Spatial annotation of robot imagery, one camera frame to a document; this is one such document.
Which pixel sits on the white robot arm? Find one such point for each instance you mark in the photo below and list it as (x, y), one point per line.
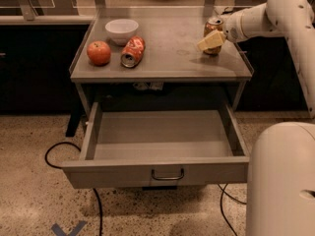
(281, 174)

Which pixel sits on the orange soda can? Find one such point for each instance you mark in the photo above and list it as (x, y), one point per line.
(213, 23)

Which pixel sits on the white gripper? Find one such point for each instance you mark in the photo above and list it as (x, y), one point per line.
(233, 29)

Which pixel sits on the red soda can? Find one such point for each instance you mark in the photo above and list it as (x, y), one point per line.
(133, 52)

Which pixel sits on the grey open drawer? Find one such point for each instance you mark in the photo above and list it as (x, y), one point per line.
(120, 149)

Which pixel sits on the white bowl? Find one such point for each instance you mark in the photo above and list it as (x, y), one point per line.
(121, 30)

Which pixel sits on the grey metal cabinet table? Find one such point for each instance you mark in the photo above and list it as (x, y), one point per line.
(171, 34)

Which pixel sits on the red apple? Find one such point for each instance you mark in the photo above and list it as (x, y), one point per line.
(99, 53)

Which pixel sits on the metal drawer handle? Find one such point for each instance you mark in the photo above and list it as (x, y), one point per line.
(167, 176)

